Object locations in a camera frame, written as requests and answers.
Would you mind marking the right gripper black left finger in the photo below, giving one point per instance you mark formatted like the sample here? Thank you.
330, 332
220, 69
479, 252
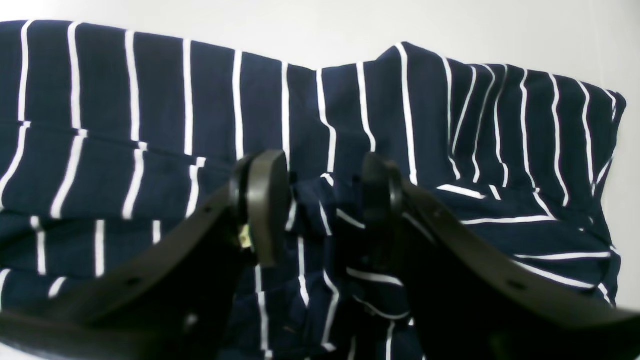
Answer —
174, 300

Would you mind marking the navy white striped T-shirt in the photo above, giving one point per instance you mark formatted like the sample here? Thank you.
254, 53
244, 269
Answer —
111, 137

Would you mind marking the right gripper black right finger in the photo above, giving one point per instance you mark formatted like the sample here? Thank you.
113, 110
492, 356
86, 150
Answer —
468, 300

